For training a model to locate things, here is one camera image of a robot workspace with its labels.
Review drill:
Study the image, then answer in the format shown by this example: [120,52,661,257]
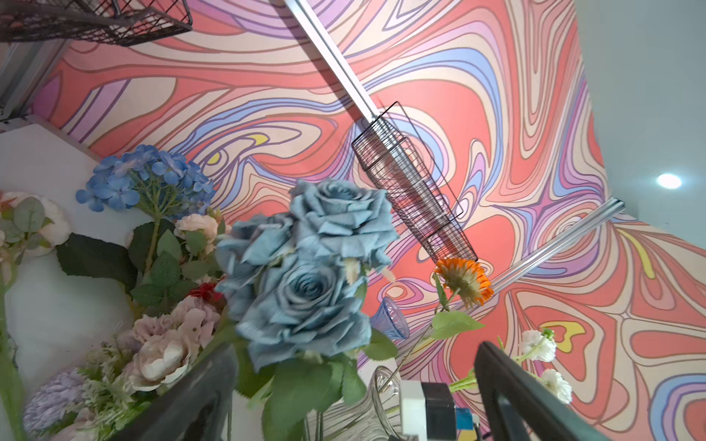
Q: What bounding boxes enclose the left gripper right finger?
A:
[474,342,606,440]

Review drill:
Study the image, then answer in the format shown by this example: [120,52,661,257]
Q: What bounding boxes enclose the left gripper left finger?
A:
[112,344,239,441]

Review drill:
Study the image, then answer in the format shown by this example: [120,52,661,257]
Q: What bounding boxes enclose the white flower spray stem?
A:
[450,329,573,405]

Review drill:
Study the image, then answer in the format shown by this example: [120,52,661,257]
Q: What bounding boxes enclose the orange gerbera flower stem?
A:
[393,257,495,376]

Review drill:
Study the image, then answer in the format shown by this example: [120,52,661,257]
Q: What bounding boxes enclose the dusty blue rose bunch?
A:
[215,179,398,440]

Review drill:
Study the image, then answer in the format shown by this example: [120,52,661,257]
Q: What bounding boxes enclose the clear ribbed glass vase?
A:
[303,367,406,441]

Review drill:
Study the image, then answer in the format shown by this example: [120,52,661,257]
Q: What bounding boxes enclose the purple glass vase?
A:
[370,297,410,341]

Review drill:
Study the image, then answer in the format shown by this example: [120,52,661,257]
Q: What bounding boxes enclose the blue hydrangea flower stem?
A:
[57,145,222,316]

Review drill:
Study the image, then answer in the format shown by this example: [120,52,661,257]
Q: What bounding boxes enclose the black wire basket back wall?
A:
[352,101,478,262]

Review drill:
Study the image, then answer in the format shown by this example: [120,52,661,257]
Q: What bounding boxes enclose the black wire basket wall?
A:
[352,101,478,262]
[1,0,193,47]

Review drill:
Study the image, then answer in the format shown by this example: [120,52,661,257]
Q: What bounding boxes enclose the black wire basket left wall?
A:
[1,0,193,47]

